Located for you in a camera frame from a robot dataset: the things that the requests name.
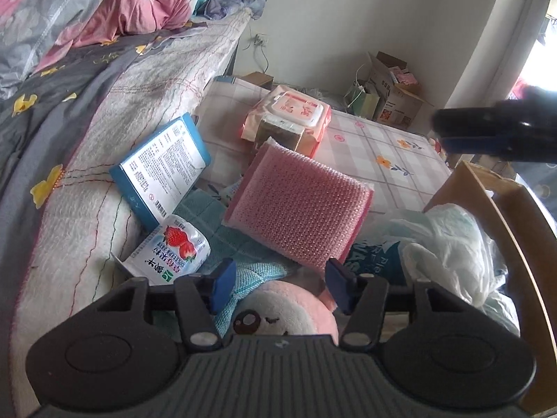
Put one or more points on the white quilted bed mattress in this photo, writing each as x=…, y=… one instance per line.
x=84, y=220

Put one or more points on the white plastic bag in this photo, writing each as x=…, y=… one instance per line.
x=447, y=245

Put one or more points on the strawberry milk pouch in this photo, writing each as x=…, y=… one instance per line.
x=174, y=249

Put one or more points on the grey yellow flower bedsheet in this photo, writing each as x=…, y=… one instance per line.
x=41, y=126

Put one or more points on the small beige carton box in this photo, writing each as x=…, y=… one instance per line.
x=286, y=133

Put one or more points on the open cardboard box by wall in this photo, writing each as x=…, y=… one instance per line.
x=401, y=104

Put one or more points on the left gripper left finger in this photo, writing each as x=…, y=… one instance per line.
x=200, y=297

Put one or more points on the pink grey floral quilt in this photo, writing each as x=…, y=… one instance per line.
x=37, y=33

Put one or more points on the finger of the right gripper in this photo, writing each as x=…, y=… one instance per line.
x=507, y=118
x=506, y=148

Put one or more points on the teal woven cloth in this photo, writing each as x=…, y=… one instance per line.
x=256, y=264

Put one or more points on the plaid floral floor mat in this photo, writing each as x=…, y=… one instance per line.
x=403, y=168

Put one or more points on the pink plush toy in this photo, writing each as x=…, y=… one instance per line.
x=279, y=308

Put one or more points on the pink mesh sponge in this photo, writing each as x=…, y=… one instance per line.
x=299, y=207

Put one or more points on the blue plastic bag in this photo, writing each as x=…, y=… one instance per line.
x=381, y=258

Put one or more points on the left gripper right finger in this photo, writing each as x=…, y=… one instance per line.
x=363, y=300

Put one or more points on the pink wet wipes pack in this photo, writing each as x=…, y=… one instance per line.
x=289, y=104

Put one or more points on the blue bandage box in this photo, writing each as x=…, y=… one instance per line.
x=155, y=176

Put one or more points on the green paper bag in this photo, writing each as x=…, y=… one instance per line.
x=360, y=102

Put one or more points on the large brown cardboard box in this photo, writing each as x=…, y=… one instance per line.
x=508, y=213

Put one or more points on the wall power socket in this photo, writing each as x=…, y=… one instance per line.
x=261, y=40

